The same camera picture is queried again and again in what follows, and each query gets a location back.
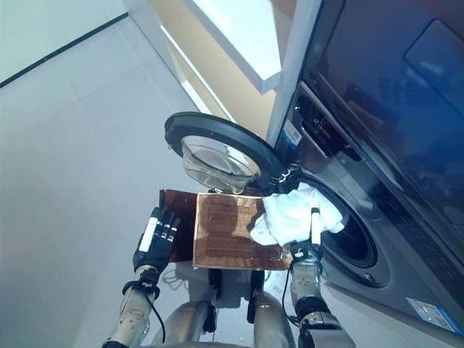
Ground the black skirting strip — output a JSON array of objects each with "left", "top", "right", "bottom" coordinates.
[{"left": 0, "top": 9, "right": 131, "bottom": 91}]

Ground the blue white label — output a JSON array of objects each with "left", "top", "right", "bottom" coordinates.
[{"left": 405, "top": 296, "right": 455, "bottom": 326}]

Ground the person's beige trouser leg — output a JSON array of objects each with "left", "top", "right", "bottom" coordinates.
[{"left": 149, "top": 270, "right": 223, "bottom": 346}]

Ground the blue QR code sticker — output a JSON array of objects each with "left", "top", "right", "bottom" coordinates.
[{"left": 280, "top": 118, "right": 305, "bottom": 146}]

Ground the wicker laundry basket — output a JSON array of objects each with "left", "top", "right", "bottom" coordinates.
[{"left": 191, "top": 192, "right": 295, "bottom": 272}]

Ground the blue washer control panel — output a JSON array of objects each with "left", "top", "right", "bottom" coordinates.
[{"left": 292, "top": 82, "right": 362, "bottom": 162}]

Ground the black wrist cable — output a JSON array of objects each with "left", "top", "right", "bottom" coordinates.
[
  {"left": 281, "top": 267, "right": 302, "bottom": 320},
  {"left": 146, "top": 292, "right": 167, "bottom": 345}
]

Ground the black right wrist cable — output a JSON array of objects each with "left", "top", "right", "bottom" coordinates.
[{"left": 281, "top": 267, "right": 302, "bottom": 320}]

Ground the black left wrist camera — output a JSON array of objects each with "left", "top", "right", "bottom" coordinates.
[{"left": 122, "top": 274, "right": 161, "bottom": 297}]

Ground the white countertop cabinet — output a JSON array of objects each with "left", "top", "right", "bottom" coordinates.
[{"left": 136, "top": 0, "right": 284, "bottom": 120}]

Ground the round washing machine door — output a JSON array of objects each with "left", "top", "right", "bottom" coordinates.
[{"left": 162, "top": 111, "right": 283, "bottom": 197}]

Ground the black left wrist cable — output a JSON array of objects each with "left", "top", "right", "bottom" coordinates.
[{"left": 146, "top": 292, "right": 167, "bottom": 345}]

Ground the white garment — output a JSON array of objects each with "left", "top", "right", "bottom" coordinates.
[{"left": 249, "top": 182, "right": 346, "bottom": 247}]

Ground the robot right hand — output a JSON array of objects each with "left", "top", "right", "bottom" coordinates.
[{"left": 288, "top": 207, "right": 324, "bottom": 257}]

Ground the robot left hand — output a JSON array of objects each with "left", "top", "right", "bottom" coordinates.
[{"left": 132, "top": 206, "right": 181, "bottom": 275}]

